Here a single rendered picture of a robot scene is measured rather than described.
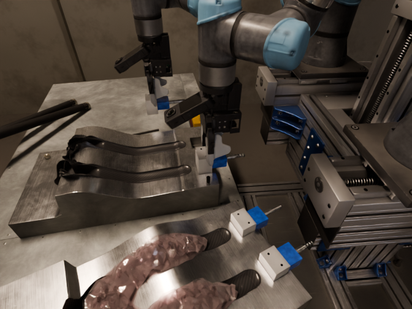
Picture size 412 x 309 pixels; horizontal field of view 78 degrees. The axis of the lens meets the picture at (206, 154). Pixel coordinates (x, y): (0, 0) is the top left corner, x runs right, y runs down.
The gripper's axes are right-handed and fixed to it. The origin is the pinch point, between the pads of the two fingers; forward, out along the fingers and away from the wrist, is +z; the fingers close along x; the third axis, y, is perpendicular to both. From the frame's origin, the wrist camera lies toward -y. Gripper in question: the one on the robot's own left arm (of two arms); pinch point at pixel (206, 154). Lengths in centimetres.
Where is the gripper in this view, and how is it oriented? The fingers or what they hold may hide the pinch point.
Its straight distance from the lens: 65.9
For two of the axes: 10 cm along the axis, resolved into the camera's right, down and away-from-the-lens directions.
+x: -1.9, -6.5, 7.3
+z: -0.1, 7.5, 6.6
